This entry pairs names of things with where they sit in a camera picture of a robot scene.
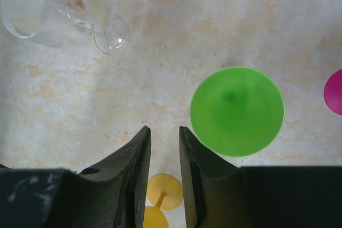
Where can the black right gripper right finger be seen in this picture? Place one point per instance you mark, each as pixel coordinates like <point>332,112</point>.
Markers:
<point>220,194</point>

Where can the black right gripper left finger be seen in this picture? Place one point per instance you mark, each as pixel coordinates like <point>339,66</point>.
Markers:
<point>109,193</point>

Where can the clear wine glass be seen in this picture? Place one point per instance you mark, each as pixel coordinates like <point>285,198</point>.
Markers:
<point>61,23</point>

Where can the orange plastic wine glass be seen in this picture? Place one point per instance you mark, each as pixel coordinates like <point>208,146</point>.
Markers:
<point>164,192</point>

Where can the green plastic wine glass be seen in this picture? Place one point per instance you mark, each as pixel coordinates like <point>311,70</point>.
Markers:
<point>237,111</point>

